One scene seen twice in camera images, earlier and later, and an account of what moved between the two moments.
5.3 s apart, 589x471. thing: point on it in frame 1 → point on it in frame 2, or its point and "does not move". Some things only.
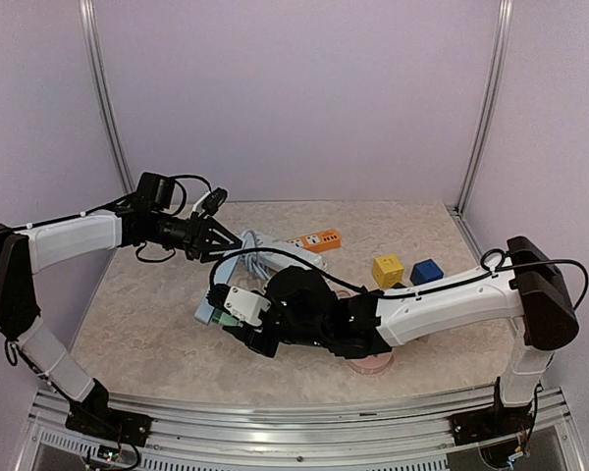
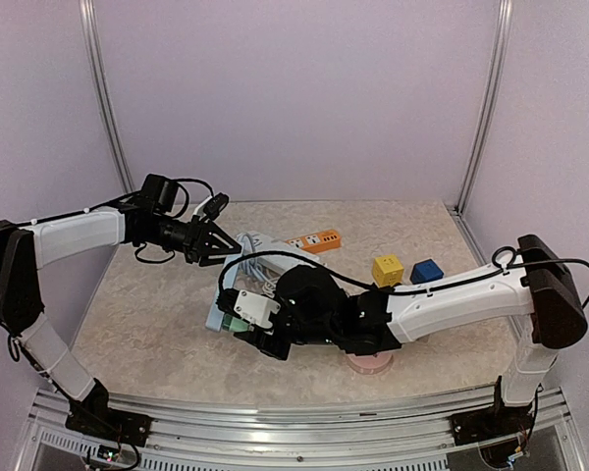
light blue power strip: x=223 y=269 → x=215 y=316
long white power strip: x=283 y=261 does not move
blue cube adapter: x=424 y=272 does not move
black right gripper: x=242 y=336 does not move
